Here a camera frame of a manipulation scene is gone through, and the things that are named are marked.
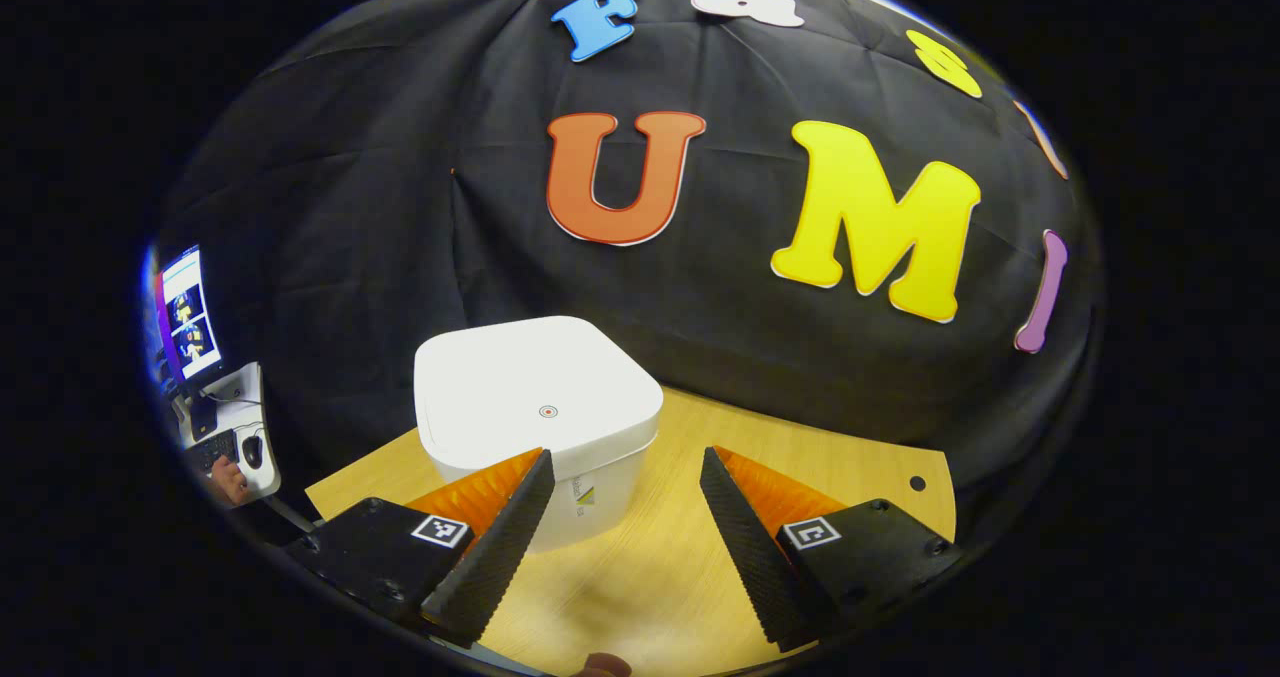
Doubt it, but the black keyboard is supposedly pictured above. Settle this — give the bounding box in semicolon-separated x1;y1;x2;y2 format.
188;431;241;474

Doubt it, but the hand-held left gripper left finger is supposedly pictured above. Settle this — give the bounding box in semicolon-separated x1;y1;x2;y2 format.
285;447;557;648

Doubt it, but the computer monitor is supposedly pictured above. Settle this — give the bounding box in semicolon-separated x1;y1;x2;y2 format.
152;245;225;386

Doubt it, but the white desktop garbage bin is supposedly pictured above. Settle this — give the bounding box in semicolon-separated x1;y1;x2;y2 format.
413;316;665;555

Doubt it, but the white side desk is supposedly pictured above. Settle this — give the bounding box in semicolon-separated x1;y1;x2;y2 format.
175;361;283;503

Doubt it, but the wooden desktop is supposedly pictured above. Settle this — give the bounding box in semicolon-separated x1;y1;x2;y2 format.
304;385;958;677

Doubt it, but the black backdrop cloth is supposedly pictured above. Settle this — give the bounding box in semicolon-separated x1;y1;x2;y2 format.
150;0;1106;498

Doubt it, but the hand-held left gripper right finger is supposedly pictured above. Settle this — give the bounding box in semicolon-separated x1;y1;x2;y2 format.
699;445;963;654

